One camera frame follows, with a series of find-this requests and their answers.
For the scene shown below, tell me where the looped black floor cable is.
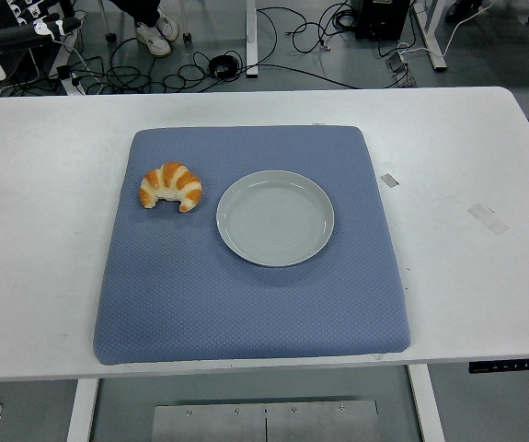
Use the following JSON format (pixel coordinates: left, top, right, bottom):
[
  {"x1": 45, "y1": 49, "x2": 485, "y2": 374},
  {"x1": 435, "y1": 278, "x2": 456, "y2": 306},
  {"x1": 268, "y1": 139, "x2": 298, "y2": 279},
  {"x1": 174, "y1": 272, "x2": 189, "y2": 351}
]
[{"x1": 291, "y1": 6, "x2": 355, "y2": 54}]

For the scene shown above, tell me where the white desk leg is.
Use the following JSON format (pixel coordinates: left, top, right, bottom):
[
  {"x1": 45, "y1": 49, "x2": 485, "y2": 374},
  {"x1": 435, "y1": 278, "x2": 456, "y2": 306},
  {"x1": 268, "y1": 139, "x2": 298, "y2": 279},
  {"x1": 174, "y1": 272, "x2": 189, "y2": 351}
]
[
  {"x1": 245, "y1": 0, "x2": 259, "y2": 78},
  {"x1": 409, "y1": 0, "x2": 448, "y2": 72},
  {"x1": 56, "y1": 27, "x2": 86, "y2": 96}
]

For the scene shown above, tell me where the croissant bread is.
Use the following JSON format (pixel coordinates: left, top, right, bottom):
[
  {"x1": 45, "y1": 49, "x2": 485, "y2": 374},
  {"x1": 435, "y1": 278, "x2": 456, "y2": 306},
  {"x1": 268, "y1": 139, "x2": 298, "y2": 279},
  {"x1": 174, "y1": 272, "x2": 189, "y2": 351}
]
[{"x1": 138, "y1": 161, "x2": 203, "y2": 214}]

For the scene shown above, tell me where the white cable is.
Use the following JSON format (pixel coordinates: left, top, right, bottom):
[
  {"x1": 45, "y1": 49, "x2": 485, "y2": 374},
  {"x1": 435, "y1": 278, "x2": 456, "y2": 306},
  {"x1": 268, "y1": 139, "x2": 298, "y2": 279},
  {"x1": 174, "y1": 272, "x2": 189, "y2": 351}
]
[{"x1": 397, "y1": 8, "x2": 475, "y2": 59}]

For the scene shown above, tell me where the black plug adapter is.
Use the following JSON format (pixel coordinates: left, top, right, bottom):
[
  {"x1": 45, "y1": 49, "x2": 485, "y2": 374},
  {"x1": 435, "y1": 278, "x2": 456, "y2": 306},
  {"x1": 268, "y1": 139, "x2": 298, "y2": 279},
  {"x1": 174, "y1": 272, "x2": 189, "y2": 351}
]
[{"x1": 56, "y1": 64, "x2": 86, "y2": 91}]

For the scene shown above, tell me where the grey round plate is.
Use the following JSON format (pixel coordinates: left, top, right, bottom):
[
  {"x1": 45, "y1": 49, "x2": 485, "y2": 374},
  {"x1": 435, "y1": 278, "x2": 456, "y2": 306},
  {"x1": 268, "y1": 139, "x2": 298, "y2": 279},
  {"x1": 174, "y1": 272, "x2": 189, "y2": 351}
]
[{"x1": 216, "y1": 169, "x2": 336, "y2": 268}]

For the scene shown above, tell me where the black table control panel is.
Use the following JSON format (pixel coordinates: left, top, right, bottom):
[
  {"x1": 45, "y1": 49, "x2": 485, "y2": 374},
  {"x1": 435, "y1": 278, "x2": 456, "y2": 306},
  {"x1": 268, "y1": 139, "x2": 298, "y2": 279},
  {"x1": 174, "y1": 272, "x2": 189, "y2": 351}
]
[{"x1": 468, "y1": 356, "x2": 529, "y2": 375}]

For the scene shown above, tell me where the white table leg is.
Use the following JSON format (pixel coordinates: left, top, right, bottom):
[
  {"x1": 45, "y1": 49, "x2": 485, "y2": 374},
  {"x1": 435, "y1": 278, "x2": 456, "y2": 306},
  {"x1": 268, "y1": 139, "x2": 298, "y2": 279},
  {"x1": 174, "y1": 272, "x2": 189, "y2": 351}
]
[
  {"x1": 65, "y1": 379, "x2": 100, "y2": 442},
  {"x1": 406, "y1": 365, "x2": 445, "y2": 442}
]

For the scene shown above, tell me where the coiled black cable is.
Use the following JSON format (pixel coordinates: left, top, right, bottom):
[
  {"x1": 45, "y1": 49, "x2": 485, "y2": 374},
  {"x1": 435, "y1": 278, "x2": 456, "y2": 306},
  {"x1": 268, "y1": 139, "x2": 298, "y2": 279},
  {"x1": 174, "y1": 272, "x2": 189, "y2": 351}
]
[{"x1": 208, "y1": 53, "x2": 240, "y2": 79}]

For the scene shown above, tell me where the blue quilted mat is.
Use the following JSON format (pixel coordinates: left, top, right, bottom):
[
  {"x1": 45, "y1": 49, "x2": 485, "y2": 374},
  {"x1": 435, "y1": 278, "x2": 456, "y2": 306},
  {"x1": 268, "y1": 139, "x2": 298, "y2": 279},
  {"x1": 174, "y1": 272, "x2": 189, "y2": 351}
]
[{"x1": 92, "y1": 124, "x2": 412, "y2": 367}]

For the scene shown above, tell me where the person's foot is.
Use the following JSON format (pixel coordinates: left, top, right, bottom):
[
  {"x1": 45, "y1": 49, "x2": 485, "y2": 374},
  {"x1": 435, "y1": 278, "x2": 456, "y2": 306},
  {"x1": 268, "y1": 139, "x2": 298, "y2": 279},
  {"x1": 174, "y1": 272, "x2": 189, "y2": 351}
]
[
  {"x1": 134, "y1": 21, "x2": 172, "y2": 58},
  {"x1": 155, "y1": 6, "x2": 180, "y2": 42},
  {"x1": 445, "y1": 0, "x2": 482, "y2": 22}
]

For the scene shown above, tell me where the person's leg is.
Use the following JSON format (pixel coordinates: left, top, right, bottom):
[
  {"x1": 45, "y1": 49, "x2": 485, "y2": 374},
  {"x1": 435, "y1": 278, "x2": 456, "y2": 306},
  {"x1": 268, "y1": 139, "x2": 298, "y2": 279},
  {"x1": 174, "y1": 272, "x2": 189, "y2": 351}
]
[{"x1": 109, "y1": 0, "x2": 162, "y2": 25}]

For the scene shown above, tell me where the large black cabinet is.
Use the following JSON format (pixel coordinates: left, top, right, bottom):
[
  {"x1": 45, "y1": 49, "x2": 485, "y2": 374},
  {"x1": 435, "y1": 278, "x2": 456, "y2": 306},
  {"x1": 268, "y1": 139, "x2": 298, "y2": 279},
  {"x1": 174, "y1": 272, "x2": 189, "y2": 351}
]
[{"x1": 0, "y1": 44, "x2": 63, "y2": 87}]

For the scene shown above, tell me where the large tape piece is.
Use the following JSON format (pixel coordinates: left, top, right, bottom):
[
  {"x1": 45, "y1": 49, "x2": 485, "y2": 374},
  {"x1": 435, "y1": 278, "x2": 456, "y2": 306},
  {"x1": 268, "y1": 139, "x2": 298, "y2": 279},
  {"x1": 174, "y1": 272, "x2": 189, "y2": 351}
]
[{"x1": 466, "y1": 203, "x2": 511, "y2": 238}]

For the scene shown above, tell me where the long black floor cable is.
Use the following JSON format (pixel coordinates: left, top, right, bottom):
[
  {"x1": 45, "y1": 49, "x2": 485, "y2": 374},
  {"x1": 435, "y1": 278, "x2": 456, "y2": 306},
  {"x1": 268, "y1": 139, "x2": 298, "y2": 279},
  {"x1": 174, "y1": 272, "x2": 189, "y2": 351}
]
[{"x1": 240, "y1": 64, "x2": 362, "y2": 90}]

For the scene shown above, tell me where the chair leg with caster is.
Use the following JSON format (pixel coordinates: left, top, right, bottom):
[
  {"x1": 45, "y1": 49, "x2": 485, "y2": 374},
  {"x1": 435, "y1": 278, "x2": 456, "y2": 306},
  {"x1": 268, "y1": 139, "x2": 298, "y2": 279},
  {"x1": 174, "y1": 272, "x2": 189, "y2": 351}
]
[{"x1": 99, "y1": 0, "x2": 119, "y2": 44}]

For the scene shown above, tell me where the black equipment box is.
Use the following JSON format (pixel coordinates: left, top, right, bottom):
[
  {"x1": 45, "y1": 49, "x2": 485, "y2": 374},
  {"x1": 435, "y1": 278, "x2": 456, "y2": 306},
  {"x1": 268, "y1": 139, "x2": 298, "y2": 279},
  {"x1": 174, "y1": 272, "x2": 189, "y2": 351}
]
[{"x1": 354, "y1": 0, "x2": 404, "y2": 41}]

